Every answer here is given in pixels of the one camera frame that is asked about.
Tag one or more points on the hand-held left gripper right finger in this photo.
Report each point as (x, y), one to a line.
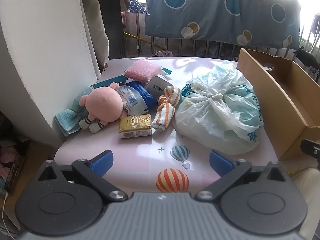
(220, 163)

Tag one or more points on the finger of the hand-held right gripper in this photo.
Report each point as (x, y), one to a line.
(311, 148)

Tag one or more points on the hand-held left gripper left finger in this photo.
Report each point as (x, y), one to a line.
(102, 163)

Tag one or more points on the gold tissue packet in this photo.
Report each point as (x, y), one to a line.
(135, 126)

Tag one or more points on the teal checkered cloth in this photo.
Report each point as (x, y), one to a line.
(70, 120)

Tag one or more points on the cardboard box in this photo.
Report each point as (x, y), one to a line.
(275, 100)

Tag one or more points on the pink plush toy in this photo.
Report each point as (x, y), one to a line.
(105, 102)

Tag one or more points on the orange striped towel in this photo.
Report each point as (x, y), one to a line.
(163, 112)

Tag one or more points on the blue white soft packet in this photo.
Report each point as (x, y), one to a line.
(140, 95)

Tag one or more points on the white milk pouch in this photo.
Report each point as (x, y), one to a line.
(158, 85)

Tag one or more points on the pink sponge cloth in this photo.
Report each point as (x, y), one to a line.
(142, 71)

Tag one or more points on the cream textured cloth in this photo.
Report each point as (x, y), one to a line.
(307, 185)

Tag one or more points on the white plastic bag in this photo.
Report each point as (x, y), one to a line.
(215, 115)

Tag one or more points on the dark box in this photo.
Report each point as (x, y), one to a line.
(15, 170)

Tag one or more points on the black padded rest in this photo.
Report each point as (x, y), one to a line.
(308, 57)

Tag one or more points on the yellow pole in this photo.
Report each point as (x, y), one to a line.
(140, 39)

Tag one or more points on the cream curtain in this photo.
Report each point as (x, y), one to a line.
(100, 30)

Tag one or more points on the blue circle-print bedsheet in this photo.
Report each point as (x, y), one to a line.
(212, 12)

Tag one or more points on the blue star pennant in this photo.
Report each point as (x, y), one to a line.
(136, 7)

